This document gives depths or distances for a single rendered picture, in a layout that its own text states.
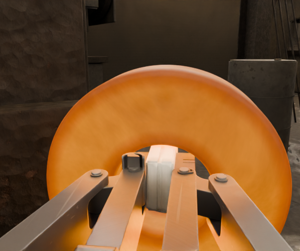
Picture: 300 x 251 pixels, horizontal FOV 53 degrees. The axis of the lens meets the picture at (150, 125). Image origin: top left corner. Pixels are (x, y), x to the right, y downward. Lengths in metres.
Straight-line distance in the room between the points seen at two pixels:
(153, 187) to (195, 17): 7.90
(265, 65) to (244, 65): 0.16
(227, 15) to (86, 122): 8.52
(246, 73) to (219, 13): 5.89
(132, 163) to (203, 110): 0.05
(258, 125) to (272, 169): 0.03
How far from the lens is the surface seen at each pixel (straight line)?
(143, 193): 0.16
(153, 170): 0.16
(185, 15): 7.87
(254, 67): 2.67
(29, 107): 0.52
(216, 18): 8.44
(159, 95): 0.17
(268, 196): 0.20
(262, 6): 4.33
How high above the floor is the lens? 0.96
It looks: 14 degrees down
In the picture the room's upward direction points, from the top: straight up
